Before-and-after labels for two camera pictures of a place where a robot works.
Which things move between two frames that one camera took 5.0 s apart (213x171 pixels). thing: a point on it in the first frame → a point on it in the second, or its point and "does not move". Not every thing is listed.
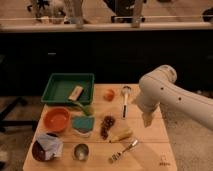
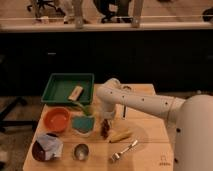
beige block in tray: x=76 y=93 does not move
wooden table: x=107 y=134 does not move
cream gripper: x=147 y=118 → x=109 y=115
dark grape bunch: x=107 y=122 does not move
